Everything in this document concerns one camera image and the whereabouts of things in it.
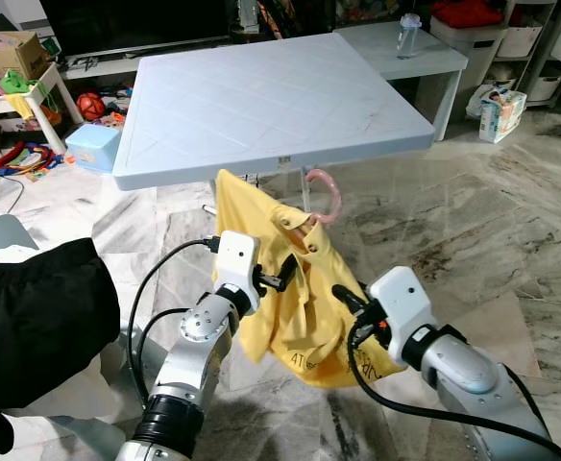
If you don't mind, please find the yellow shirt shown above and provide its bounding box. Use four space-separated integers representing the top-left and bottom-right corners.
212 169 406 390

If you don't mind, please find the reddish clothes hanger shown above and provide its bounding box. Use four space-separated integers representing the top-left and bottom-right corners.
303 169 344 228

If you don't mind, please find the black garment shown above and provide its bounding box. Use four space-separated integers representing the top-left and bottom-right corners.
0 237 122 454

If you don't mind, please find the pale grey folding table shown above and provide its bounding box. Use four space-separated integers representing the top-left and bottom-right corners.
112 32 438 217

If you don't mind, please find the light blue plastic box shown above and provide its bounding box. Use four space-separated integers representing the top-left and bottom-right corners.
66 123 124 175

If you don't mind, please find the printed paper pack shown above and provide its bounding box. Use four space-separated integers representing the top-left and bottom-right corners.
477 85 528 145

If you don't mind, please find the orange basketball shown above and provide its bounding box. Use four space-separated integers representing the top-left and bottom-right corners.
77 92 107 123

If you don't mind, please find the small white side table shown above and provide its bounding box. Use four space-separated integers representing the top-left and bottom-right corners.
336 21 470 142

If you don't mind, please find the clear water bottle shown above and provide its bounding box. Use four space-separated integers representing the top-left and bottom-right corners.
397 12 424 61

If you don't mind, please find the white television stand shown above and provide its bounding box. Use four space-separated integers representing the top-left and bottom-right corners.
58 40 233 83

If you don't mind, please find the black television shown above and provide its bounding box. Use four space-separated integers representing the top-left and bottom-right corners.
38 0 235 59

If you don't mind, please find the small yellow cloth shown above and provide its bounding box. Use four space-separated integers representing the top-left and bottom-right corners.
5 91 39 119

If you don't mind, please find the red cloth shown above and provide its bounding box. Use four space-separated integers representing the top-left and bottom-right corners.
430 0 505 30

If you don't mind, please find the metal storage shelf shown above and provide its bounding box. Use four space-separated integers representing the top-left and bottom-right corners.
497 0 561 107

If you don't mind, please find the cardboard box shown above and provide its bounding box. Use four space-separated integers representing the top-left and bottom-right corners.
0 29 51 81

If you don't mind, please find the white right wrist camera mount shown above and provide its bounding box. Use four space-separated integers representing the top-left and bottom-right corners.
368 266 437 358

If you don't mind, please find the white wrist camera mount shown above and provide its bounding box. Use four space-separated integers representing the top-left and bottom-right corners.
212 230 263 301
368 266 437 358

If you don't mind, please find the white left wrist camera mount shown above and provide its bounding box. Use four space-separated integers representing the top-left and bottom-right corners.
212 230 263 301

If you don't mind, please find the long black left arm cable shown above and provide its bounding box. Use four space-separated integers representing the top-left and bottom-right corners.
127 237 219 409

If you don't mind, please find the short black left arm cable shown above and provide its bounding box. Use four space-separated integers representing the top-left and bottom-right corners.
138 307 193 385

